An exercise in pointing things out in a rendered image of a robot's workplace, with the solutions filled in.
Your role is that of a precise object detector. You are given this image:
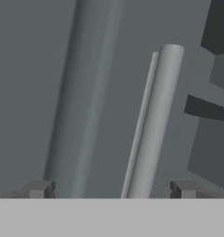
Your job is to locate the grey cabinet body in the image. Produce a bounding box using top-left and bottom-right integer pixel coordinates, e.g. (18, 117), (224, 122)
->
(177, 0), (224, 199)

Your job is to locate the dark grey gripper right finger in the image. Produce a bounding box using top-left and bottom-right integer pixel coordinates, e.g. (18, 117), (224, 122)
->
(169, 180), (223, 199)

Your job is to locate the grey cabinet door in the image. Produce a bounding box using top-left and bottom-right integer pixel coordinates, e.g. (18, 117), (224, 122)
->
(0, 0), (212, 199)

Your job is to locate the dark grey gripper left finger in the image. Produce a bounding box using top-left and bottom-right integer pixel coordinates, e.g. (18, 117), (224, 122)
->
(6, 180), (56, 199)

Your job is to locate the light grey bar door handle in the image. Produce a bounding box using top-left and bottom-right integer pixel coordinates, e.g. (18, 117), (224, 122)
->
(120, 44), (185, 199)

